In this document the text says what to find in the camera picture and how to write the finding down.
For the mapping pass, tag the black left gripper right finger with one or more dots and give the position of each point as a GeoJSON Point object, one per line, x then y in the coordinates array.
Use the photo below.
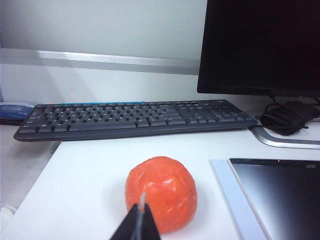
{"type": "Point", "coordinates": [150, 225]}

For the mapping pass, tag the black computer monitor screen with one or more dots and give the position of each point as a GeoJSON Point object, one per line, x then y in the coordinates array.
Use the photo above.
{"type": "Point", "coordinates": [262, 45]}

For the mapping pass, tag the black computer keyboard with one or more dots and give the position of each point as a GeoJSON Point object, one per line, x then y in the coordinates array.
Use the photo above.
{"type": "Point", "coordinates": [130, 120]}

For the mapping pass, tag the aluminium partition rail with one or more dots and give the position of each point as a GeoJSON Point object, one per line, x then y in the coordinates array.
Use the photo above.
{"type": "Point", "coordinates": [100, 61]}

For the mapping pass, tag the blue plastic packet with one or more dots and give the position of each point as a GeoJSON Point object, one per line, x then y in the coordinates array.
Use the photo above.
{"type": "Point", "coordinates": [12, 111]}

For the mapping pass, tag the orange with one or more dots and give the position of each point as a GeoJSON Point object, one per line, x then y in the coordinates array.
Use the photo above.
{"type": "Point", "coordinates": [162, 185]}

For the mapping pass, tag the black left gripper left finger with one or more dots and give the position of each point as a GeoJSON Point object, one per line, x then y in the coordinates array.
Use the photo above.
{"type": "Point", "coordinates": [130, 225]}

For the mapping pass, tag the silver monitor stand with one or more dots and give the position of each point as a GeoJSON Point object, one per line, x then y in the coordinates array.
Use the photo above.
{"type": "Point", "coordinates": [275, 142]}

